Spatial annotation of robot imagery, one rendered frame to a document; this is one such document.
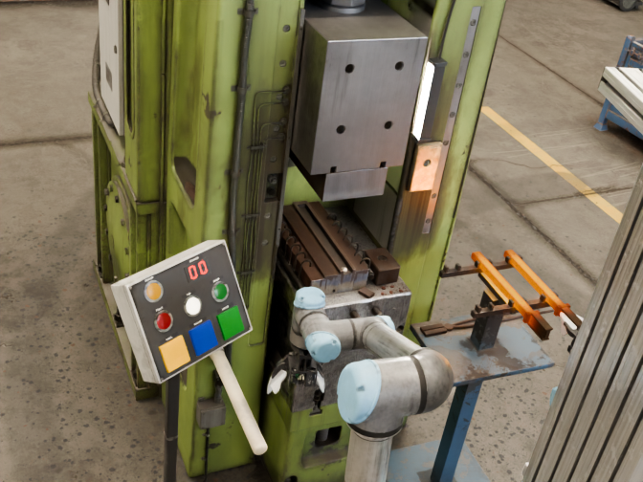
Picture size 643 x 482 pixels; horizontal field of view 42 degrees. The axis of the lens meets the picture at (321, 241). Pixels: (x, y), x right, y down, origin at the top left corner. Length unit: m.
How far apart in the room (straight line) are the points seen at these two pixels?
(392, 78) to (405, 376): 0.99
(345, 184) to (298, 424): 0.92
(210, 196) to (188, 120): 0.37
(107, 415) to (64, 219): 1.45
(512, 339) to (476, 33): 1.04
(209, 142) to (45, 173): 2.75
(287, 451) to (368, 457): 1.36
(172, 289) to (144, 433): 1.27
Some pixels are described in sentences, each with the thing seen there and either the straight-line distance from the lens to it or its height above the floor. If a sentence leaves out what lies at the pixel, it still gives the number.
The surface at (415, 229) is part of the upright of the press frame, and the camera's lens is 2.88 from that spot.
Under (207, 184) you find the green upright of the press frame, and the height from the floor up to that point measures 1.28.
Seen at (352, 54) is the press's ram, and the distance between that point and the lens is 2.27.
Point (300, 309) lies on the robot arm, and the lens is 2.05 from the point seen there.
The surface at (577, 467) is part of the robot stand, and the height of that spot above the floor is 1.50.
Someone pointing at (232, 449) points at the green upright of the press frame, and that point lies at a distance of 3.25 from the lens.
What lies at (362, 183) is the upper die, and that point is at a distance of 2.48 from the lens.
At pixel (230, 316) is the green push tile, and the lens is 2.38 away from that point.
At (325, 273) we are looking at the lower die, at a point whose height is 0.99.
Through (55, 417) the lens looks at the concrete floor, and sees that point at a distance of 3.54.
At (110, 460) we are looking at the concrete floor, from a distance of 3.37.
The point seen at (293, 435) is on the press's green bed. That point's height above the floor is 0.34.
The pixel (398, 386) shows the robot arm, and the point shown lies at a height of 1.44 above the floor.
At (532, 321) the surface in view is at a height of 0.99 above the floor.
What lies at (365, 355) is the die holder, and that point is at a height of 0.67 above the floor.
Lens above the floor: 2.54
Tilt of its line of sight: 34 degrees down
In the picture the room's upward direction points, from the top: 8 degrees clockwise
